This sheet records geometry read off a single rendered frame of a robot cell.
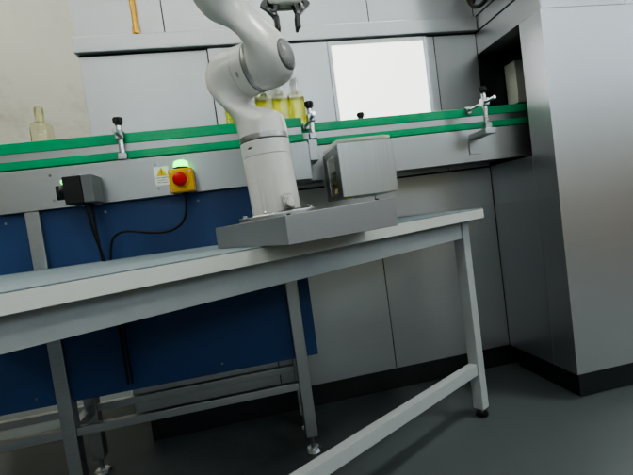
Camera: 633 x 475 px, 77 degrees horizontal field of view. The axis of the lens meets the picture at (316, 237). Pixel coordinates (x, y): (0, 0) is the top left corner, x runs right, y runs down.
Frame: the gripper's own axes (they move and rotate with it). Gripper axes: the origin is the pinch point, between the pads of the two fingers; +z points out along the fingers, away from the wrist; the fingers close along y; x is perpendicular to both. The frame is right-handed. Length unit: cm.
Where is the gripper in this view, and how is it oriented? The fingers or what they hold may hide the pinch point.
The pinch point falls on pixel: (287, 24)
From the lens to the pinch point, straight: 130.4
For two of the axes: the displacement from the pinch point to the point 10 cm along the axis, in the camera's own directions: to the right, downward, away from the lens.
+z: 1.3, 9.9, 0.5
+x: 1.8, 0.3, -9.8
